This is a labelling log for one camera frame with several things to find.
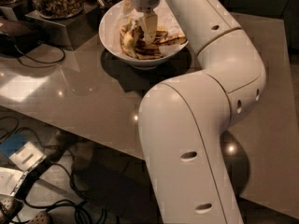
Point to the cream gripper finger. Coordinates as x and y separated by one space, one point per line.
148 23
127 7

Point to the yellow spotted banana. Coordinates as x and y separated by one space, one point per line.
130 33

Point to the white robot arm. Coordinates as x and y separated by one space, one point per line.
182 118

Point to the brown banana peels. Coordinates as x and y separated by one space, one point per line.
160 47

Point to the white ceramic bowl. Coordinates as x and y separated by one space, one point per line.
109 31

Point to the white paper liner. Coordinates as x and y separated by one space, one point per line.
169 16

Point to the steel riser block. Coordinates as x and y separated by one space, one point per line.
70 33
17 11

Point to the steel riser block left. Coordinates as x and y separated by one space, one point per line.
17 11

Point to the grey shoe right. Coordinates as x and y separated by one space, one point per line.
83 156

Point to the grey shoe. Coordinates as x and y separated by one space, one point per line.
83 156
58 144

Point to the grey shoe left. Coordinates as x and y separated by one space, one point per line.
58 144

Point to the blue and white box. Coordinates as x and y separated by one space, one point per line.
22 152

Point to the white flat box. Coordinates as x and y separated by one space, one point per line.
10 181

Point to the beige clog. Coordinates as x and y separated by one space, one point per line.
8 209
41 217

